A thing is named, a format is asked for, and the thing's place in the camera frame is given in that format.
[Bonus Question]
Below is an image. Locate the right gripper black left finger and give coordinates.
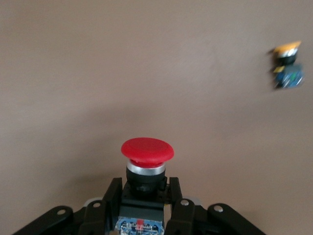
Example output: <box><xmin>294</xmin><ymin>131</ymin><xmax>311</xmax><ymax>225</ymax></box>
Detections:
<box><xmin>12</xmin><ymin>177</ymin><xmax>123</xmax><ymax>235</ymax></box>

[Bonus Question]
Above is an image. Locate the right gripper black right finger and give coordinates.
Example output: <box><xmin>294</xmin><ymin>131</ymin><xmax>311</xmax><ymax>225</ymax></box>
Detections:
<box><xmin>166</xmin><ymin>176</ymin><xmax>267</xmax><ymax>235</ymax></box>

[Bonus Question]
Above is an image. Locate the red mushroom push button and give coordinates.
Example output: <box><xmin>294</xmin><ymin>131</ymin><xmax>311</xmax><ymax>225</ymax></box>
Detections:
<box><xmin>114</xmin><ymin>137</ymin><xmax>176</xmax><ymax>235</ymax></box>

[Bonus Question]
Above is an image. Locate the orange mushroom push button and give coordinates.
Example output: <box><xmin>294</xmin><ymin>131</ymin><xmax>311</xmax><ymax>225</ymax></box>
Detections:
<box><xmin>268</xmin><ymin>40</ymin><xmax>306</xmax><ymax>91</ymax></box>

